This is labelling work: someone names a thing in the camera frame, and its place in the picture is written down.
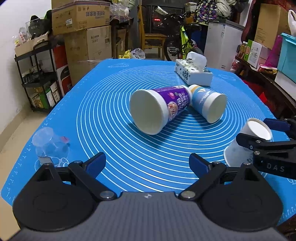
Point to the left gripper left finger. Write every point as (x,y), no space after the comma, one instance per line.
(59,198)

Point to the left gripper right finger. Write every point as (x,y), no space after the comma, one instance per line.
(235,198)

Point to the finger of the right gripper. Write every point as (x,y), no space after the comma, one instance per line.
(250,142)
(277,125)

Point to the clear plastic cup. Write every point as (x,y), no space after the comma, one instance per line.
(51,148)

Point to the light blue paper cup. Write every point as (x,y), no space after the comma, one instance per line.
(211,105)

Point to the purple paper cup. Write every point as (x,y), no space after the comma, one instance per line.
(152,109)

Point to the dark wooden side table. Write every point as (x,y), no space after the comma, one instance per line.
(279,102)

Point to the teal plastic storage bin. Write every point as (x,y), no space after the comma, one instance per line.
(287,60)

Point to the green white product box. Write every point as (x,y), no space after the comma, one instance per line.
(252,53)

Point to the blue silicone baking mat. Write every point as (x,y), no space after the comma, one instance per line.
(95,116)

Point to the white tissue box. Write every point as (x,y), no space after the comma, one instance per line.
(193,69)

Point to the white chest freezer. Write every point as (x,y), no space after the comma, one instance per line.
(223,38)

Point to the tall cardboard box right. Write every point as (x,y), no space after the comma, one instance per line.
(272,21)

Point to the green black bicycle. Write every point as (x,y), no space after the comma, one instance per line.
(179,29)

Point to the black metal shelf rack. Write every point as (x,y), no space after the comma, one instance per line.
(41,88)

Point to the wooden chair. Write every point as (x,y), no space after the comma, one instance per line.
(147,40)

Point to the yellow toy vehicle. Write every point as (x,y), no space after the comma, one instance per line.
(126,55)

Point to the middle cardboard box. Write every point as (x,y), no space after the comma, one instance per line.
(88,44)

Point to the open top cardboard box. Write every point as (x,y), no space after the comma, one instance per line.
(72,16)

